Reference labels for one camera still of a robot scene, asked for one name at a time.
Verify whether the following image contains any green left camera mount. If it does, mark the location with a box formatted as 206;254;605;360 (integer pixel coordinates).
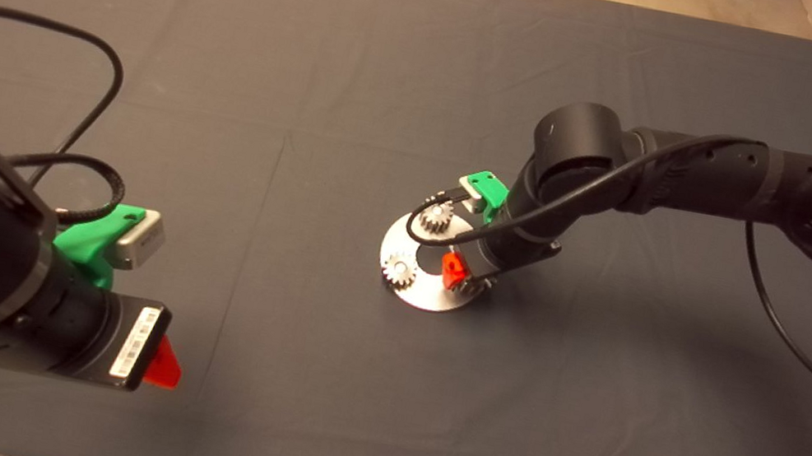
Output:
46;193;149;295

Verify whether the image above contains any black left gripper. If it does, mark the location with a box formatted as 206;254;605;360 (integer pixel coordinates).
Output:
85;289;194;399

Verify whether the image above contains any small steel gear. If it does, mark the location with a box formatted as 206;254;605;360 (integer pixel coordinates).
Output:
379;251;421;294
417;196;459;241

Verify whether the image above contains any dark grey table cloth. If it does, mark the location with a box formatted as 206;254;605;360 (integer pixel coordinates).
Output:
0;0;812;456

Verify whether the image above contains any white right camera box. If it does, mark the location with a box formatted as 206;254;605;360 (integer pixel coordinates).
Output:
455;188;488;216

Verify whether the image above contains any round metal plate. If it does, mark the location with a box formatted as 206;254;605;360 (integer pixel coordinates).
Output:
371;202;498;320

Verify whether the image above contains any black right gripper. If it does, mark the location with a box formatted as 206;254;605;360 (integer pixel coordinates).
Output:
438;218;564;307

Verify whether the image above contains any grey left camera box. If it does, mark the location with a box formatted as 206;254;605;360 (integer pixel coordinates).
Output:
113;205;170;277

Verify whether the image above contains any large steel gear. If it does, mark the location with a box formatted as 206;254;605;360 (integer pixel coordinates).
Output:
454;269;496;302

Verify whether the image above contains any black left camera cable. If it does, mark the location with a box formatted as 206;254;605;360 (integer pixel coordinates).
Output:
0;7;155;233

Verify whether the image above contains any green right camera mount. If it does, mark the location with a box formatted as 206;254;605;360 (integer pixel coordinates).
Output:
456;168;513;227

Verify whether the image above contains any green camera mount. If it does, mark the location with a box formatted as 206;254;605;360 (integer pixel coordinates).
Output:
456;168;513;227
46;193;149;295

